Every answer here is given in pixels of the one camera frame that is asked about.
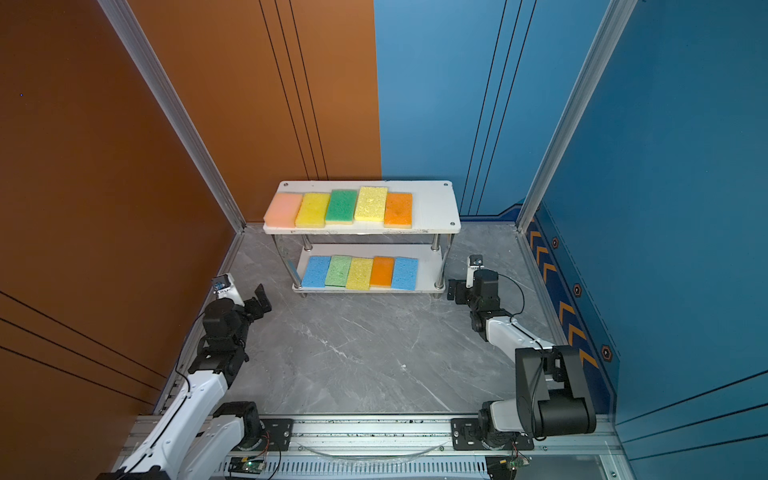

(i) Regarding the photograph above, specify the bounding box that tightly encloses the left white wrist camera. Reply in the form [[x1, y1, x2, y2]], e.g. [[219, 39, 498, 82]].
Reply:
[[212, 273, 244, 306]]

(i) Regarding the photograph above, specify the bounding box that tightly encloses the circuit board right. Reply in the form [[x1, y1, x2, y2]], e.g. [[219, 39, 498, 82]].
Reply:
[[485, 456, 530, 480]]

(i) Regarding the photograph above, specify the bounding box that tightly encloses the blue sponge row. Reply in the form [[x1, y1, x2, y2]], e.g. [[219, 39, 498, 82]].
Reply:
[[302, 256, 331, 289], [391, 257, 419, 291]]

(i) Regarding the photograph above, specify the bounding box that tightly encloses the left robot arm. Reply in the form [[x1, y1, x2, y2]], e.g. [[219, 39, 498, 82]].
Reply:
[[98, 274, 272, 479]]

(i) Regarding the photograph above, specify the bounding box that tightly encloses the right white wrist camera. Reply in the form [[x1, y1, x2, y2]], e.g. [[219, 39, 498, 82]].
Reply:
[[466, 254, 484, 289]]

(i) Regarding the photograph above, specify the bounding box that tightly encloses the pink sponge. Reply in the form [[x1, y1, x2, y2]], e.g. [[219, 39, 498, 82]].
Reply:
[[264, 192, 303, 228]]

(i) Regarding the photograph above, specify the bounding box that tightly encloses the green circuit board left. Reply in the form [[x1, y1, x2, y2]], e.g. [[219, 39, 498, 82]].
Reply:
[[227, 457, 265, 476]]

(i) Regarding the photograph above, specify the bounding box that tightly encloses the aluminium front rail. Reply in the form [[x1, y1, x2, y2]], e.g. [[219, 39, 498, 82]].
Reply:
[[105, 414, 633, 479]]

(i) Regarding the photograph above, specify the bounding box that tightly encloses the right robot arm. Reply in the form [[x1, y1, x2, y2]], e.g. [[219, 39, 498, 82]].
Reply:
[[448, 257, 597, 449]]

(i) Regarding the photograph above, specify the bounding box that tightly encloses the dark green sponge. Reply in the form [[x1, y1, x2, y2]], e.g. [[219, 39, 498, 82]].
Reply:
[[325, 190, 358, 225]]

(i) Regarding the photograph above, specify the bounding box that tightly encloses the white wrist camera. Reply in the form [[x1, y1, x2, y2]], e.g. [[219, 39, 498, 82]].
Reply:
[[466, 254, 484, 289], [212, 273, 244, 306]]

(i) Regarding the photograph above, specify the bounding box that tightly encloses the orange sponge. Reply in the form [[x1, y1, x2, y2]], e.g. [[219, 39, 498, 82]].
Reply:
[[370, 256, 395, 289], [383, 193, 413, 229]]

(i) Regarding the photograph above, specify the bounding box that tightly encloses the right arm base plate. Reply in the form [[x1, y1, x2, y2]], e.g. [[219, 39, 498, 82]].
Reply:
[[450, 417, 534, 452]]

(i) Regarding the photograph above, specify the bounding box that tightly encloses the pale yellow sponge row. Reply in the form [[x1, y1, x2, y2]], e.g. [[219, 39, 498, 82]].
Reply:
[[345, 257, 374, 291]]

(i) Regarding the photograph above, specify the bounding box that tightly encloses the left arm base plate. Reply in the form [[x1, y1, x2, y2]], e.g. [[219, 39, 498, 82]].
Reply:
[[236, 418, 294, 455]]

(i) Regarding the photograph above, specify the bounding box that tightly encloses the light green sponge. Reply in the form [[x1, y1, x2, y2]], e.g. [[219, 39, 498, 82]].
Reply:
[[324, 255, 352, 288]]

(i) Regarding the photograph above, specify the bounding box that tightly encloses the bright yellow sponge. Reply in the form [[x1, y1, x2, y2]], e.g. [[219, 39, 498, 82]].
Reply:
[[295, 192, 331, 229]]

